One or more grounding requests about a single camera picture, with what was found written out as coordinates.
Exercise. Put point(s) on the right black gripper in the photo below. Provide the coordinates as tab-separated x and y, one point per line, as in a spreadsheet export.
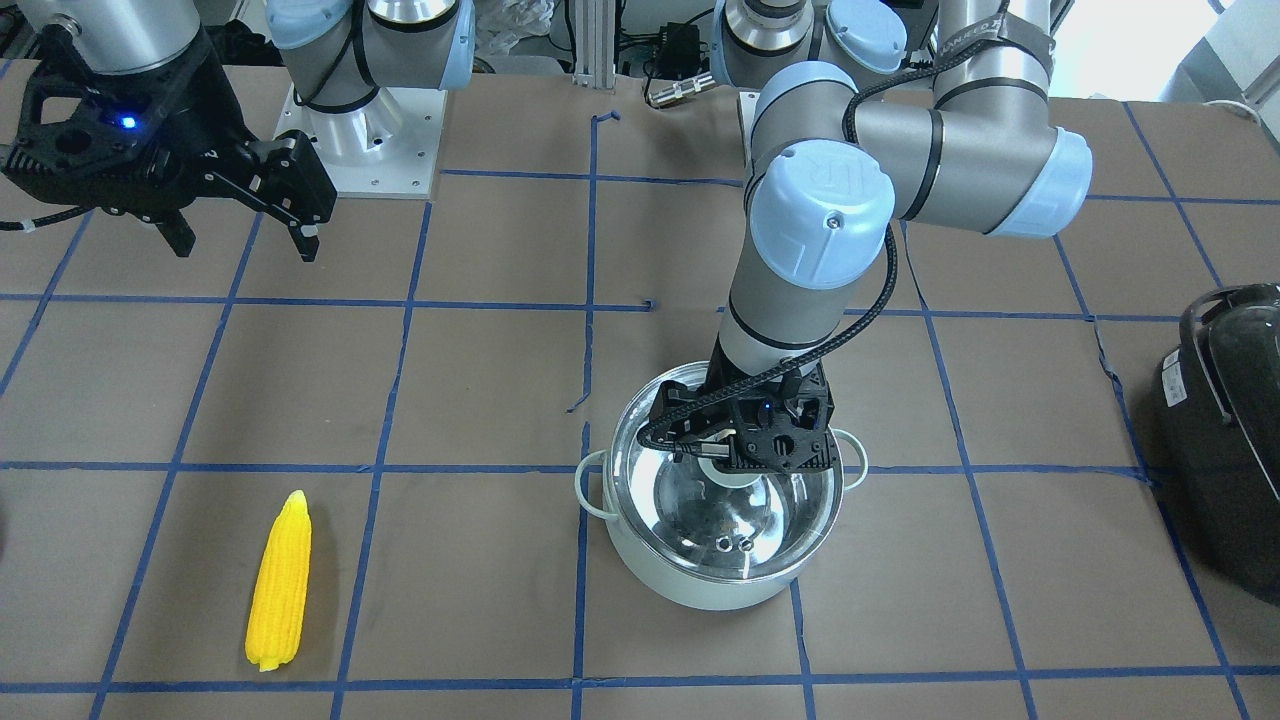
192	122

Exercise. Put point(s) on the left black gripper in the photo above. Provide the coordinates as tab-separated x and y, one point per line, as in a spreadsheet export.
812	404

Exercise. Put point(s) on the glass pot lid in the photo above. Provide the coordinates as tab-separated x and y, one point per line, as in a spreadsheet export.
762	527

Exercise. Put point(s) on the yellow corn cob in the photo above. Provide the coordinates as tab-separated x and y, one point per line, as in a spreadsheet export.
277	612

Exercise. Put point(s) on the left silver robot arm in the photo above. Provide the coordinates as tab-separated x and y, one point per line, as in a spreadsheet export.
844	143

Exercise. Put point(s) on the black rice cooker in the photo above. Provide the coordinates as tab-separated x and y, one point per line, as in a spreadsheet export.
1219	410

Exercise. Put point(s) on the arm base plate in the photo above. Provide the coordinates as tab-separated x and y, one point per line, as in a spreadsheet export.
387	149
745	150

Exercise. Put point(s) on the aluminium frame post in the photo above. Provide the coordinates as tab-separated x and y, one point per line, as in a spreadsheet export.
594	41

